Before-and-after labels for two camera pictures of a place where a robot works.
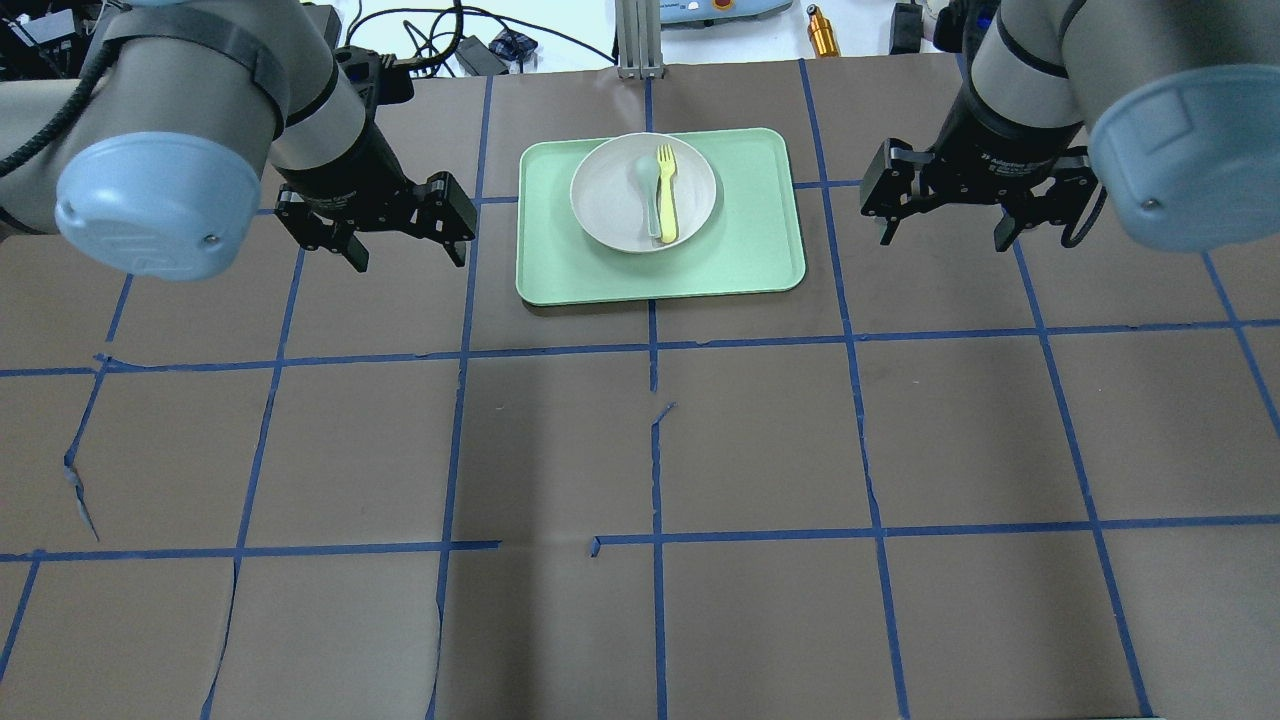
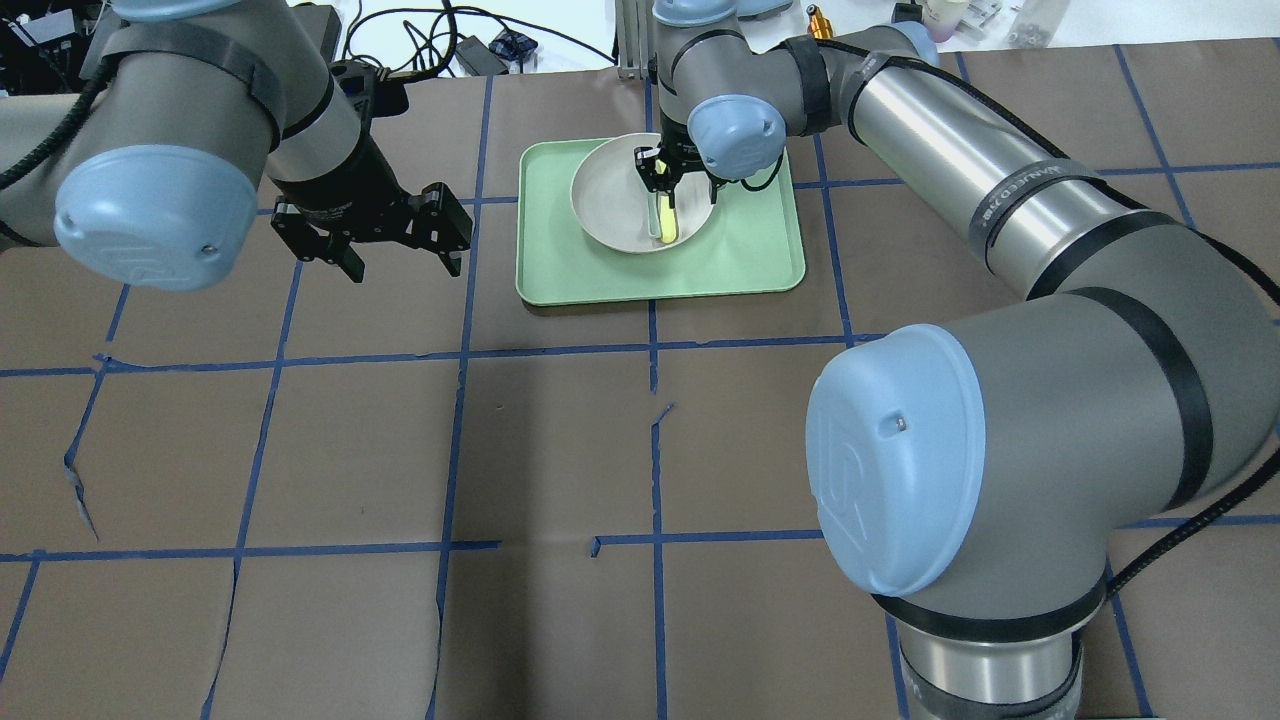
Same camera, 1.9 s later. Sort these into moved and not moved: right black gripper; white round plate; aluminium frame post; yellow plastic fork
Moved: right black gripper
Not moved: aluminium frame post; yellow plastic fork; white round plate
